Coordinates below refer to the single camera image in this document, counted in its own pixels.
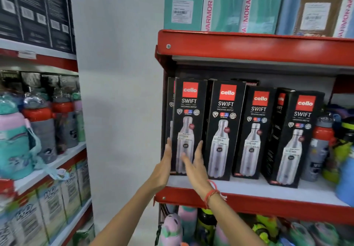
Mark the blue box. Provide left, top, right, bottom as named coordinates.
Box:
left=275, top=0, right=306, bottom=36

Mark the person's right forearm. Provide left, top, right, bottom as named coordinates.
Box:
left=205, top=189, right=267, bottom=246

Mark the yellow green kids bottle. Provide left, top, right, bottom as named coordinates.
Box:
left=322, top=122, right=354, bottom=185

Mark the grey bottle with red lid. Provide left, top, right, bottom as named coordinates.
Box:
left=301, top=113, right=335, bottom=183
left=51, top=89, right=79, bottom=153
left=22, top=92, right=58, bottom=164

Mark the black green kids bottle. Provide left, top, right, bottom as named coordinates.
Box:
left=195, top=208, right=218, bottom=246

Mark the black steel bottle box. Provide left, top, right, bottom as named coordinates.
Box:
left=171, top=78, right=208, bottom=176

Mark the white box with red print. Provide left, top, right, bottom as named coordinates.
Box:
left=333, top=0, right=354, bottom=39

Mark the person's left hand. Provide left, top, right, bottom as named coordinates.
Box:
left=147, top=138, right=173, bottom=193

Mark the row of black bottle boxes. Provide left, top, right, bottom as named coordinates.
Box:
left=165, top=77, right=326, bottom=189

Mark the red white shelf unit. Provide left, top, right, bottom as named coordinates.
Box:
left=0, top=37, right=93, bottom=246

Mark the person's left forearm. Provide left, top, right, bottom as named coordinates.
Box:
left=90, top=184, right=164, bottom=246

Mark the yellow black kids bottle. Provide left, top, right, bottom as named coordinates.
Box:
left=250, top=214, right=280, bottom=244

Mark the red metal shelf unit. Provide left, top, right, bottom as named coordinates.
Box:
left=154, top=29, right=354, bottom=226

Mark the brown cardboard box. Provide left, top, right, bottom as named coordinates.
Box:
left=293, top=0, right=348, bottom=37

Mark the white green box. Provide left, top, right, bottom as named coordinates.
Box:
left=8, top=190, right=49, bottom=246
left=59, top=165, right=82, bottom=222
left=0, top=215, right=18, bottom=246
left=37, top=179, right=67, bottom=241
left=76, top=157, right=92, bottom=207

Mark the blue kids bottle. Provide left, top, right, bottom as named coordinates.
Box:
left=335, top=146, right=354, bottom=208

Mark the red thread bracelet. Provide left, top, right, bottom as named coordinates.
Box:
left=204, top=180, right=227, bottom=209

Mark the dark box with white label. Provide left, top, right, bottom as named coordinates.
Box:
left=12, top=0, right=53, bottom=49
left=41, top=0, right=74, bottom=54
left=65, top=0, right=77, bottom=55
left=0, top=0, right=24, bottom=43

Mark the teal marbled box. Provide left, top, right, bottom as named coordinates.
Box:
left=239, top=0, right=286, bottom=35
left=201, top=0, right=250, bottom=33

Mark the white shelf price label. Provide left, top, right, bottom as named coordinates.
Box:
left=18, top=50, right=37, bottom=60

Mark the teal grey kids bottle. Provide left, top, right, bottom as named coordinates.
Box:
left=287, top=221, right=341, bottom=246

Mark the person's right hand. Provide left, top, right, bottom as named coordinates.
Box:
left=181, top=140, right=215, bottom=200

